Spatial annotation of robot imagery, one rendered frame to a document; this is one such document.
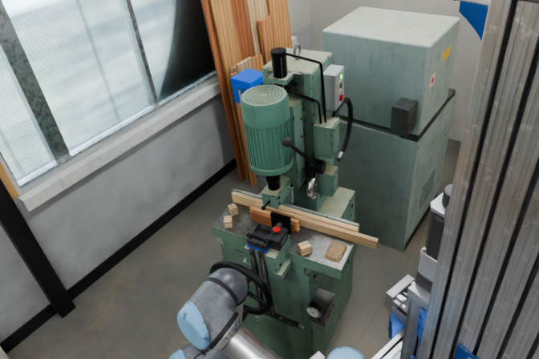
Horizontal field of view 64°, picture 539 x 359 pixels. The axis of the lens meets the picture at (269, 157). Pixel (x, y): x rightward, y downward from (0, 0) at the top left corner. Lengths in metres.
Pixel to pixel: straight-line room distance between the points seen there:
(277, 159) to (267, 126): 0.16
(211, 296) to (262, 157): 0.60
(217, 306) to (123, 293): 1.86
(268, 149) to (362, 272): 1.49
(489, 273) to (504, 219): 0.14
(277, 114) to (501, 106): 0.92
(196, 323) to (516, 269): 0.75
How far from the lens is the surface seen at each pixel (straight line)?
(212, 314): 1.20
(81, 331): 2.97
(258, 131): 1.54
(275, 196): 1.75
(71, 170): 2.67
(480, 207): 0.84
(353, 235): 1.77
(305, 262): 1.76
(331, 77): 1.73
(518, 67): 0.70
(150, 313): 2.86
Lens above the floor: 2.21
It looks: 35 degrees down
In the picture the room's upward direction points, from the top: 6 degrees counter-clockwise
